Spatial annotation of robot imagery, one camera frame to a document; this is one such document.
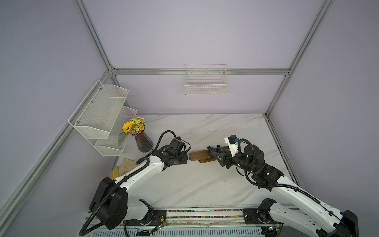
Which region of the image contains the yellow sunflower bouquet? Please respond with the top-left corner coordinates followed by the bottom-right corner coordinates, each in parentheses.
top-left (117, 117), bottom-right (146, 147)

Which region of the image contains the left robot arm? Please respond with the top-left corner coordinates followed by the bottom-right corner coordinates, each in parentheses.
top-left (79, 135), bottom-right (191, 237)

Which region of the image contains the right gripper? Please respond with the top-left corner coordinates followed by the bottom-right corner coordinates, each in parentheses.
top-left (214, 146), bottom-right (256, 174)

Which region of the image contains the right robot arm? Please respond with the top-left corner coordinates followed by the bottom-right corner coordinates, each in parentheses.
top-left (207, 135), bottom-right (360, 237)

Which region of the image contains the white two-tier mesh shelf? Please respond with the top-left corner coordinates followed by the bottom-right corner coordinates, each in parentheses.
top-left (68, 81), bottom-right (137, 157)

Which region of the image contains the black rugged strap watch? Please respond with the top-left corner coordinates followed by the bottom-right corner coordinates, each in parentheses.
top-left (208, 145), bottom-right (220, 160)

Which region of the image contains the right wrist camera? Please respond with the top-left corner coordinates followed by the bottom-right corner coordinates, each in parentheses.
top-left (225, 135), bottom-right (239, 157)

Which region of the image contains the white wire wall basket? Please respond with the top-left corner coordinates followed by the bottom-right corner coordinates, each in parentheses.
top-left (184, 64), bottom-right (229, 95)

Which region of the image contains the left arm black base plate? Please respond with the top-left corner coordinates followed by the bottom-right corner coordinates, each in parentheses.
top-left (125, 209), bottom-right (167, 226)

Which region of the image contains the wooden watch stand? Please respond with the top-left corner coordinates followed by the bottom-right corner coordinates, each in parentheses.
top-left (189, 150), bottom-right (216, 164)

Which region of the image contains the purple glass vase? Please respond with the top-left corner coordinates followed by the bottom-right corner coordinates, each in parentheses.
top-left (135, 131), bottom-right (153, 153)

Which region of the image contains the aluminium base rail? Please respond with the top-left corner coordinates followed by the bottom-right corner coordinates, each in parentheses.
top-left (77, 205), bottom-right (334, 237)

